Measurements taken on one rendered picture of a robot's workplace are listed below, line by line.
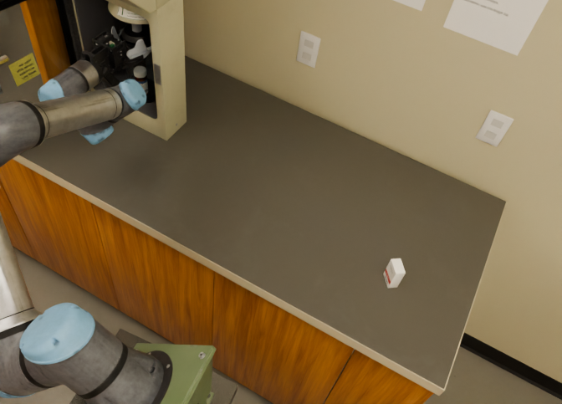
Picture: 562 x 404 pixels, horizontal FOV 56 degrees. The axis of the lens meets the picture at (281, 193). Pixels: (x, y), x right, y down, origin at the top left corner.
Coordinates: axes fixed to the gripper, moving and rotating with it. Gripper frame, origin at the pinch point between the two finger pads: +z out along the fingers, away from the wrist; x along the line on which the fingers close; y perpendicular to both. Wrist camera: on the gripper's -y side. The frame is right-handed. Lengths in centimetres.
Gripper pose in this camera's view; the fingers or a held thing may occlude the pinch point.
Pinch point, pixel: (137, 42)
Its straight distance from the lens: 165.6
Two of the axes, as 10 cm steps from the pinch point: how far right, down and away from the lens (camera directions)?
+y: 1.2, -6.3, -7.7
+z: 4.7, -6.5, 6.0
